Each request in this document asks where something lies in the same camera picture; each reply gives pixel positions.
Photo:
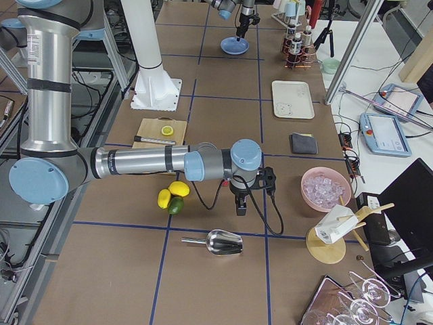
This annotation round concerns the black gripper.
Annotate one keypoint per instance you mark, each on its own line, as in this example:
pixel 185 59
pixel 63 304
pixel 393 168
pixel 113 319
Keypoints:
pixel 239 192
pixel 244 19

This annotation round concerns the blue plate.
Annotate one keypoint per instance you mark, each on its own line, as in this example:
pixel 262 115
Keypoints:
pixel 234 46

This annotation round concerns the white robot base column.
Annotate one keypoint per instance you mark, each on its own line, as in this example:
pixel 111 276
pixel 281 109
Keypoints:
pixel 154 89

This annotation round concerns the metal scoop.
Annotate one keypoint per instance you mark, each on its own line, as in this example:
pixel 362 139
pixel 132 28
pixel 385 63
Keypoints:
pixel 219 242

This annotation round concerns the dark drink bottle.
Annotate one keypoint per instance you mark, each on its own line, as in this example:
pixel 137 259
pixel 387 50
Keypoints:
pixel 295 48
pixel 306 39
pixel 289 35

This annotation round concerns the white cup rack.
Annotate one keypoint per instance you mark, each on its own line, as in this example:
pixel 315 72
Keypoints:
pixel 290 11

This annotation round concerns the large yellow lemon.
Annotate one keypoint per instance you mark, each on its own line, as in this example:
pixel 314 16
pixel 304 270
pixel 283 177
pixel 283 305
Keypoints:
pixel 179 188

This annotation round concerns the green lime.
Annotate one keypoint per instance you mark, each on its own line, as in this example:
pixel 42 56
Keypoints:
pixel 175 205

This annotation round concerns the small yellow lemon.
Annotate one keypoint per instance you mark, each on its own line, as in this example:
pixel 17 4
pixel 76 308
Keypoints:
pixel 164 197

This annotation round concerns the cream bear tray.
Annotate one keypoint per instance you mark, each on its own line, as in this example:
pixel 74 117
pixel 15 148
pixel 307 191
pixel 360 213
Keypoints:
pixel 292 99

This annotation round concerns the pink bowl of ice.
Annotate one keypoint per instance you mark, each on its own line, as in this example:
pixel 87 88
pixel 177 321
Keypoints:
pixel 323 188

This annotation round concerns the grey folded cloth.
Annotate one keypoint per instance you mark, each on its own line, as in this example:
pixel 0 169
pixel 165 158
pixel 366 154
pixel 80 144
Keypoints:
pixel 303 144

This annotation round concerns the black tripod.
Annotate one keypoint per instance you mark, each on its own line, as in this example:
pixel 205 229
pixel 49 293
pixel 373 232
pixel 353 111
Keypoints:
pixel 327 31

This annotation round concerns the green bowl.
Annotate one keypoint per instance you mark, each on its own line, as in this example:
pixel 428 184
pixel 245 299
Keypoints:
pixel 330 65

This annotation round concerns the lemon half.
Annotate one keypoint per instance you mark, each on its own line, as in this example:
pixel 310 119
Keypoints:
pixel 167 130

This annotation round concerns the wooden cutting board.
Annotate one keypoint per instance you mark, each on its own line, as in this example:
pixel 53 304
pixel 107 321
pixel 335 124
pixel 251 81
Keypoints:
pixel 151 128

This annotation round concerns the blue teach pendant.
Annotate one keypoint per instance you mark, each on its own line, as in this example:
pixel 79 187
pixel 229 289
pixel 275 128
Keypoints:
pixel 383 135
pixel 398 99

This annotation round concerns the black monitor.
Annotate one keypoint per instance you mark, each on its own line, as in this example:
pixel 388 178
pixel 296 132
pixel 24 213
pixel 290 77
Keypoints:
pixel 411 216

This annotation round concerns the copper wire bottle rack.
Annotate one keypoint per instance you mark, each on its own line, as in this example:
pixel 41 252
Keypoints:
pixel 306 60

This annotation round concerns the aluminium frame post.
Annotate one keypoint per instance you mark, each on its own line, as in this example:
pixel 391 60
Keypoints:
pixel 360 31

